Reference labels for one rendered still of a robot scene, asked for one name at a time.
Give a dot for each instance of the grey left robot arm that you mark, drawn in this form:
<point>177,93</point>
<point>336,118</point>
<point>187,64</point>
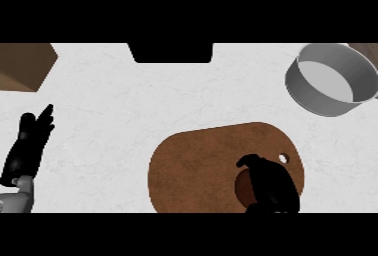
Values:
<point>17,198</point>

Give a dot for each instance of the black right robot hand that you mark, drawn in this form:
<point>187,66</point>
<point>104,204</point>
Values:
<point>273,186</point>

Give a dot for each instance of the black appliance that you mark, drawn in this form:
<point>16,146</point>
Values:
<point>171,52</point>

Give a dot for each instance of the brown wooden cutting board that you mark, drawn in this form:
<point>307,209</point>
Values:
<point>196,166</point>

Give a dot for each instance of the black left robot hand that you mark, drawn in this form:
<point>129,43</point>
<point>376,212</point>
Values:
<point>26,146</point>

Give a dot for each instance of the grey metal pot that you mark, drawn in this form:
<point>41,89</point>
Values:
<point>326,83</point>

